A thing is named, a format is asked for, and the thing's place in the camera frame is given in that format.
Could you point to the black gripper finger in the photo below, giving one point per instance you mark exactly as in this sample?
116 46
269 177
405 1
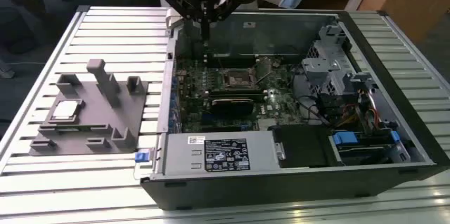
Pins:
205 29
192 30

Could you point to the silver CPU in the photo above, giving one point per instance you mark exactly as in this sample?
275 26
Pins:
66 109

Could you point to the CPU socket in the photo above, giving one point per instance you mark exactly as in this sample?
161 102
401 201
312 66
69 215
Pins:
239 78

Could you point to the thin metal locking lever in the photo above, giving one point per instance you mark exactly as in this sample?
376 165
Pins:
217 60

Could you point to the round coin battery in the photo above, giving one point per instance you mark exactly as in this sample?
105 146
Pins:
276 63

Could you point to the low profile graphics card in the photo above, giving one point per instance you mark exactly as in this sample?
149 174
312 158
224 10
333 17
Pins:
231 106

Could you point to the silver metal drive cage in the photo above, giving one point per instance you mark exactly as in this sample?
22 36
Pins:
316 68

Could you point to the green motherboard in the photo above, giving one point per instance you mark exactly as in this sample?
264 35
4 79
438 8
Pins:
280 102

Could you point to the silver chipset heatsink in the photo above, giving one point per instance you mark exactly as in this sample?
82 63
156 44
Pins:
267 122

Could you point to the silver power supply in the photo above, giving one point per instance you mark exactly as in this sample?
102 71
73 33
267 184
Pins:
182 155

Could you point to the grey parts rack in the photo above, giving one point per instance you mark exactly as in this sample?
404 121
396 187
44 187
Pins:
86 129

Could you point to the green RAM stick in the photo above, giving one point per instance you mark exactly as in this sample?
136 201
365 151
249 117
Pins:
81 128

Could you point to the blue case latch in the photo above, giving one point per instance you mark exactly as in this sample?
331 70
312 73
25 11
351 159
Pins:
140 157

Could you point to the black plastic fan shroud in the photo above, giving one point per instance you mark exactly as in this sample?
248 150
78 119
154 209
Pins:
301 146

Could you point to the blue disk carrier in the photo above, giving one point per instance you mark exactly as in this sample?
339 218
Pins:
341 138

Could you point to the brown wooden cabinet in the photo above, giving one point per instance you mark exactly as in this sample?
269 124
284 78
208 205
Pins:
413 2

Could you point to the black PC case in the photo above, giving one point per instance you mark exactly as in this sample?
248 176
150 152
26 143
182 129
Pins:
245 192

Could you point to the blue plastic clip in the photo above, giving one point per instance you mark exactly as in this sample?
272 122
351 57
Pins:
393 136

